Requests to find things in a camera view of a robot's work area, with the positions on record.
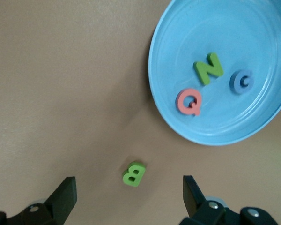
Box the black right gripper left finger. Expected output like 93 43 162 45
0 176 77 225

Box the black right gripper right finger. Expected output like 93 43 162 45
179 175 280 225

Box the green foam letter B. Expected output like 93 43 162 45
122 161 146 188

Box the pink foam letter Q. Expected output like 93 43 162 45
175 88 203 116

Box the blue foam letter G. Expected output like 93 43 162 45
229 69 255 94

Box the green foam letter N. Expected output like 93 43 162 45
192 52 224 86

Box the blue plate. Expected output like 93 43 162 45
148 0 281 146

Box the brown table cover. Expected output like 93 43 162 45
0 0 281 225

